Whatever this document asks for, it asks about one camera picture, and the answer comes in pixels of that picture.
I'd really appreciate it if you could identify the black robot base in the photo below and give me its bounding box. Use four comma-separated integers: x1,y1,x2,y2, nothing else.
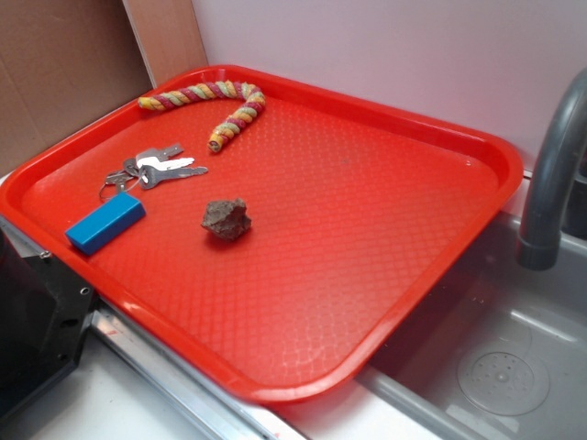
1,234,96,422

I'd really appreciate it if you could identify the brown rock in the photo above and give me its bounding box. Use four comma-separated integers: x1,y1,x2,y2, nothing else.
201,198,252,241

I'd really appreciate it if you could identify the red plastic tray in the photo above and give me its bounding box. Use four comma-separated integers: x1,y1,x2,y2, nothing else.
1,66,523,403

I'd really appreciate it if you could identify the silver key bunch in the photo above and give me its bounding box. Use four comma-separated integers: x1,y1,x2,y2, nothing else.
98,143,208,201

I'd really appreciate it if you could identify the blue rectangular block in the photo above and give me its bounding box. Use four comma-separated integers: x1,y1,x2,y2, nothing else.
65,193,146,256

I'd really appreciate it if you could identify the light wooden board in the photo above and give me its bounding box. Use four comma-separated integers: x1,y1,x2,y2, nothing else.
123,0,208,88

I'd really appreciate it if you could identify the grey plastic sink basin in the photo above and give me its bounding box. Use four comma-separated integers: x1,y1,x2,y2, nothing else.
358,214,586,439

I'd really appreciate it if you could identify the grey sink faucet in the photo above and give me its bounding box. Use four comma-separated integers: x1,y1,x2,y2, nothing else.
515,70,586,270

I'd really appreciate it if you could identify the brown cardboard panel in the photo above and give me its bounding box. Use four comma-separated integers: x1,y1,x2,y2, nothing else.
1,1,151,174

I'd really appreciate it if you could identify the multicolour twisted rope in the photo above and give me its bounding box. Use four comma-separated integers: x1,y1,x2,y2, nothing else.
138,80,267,154

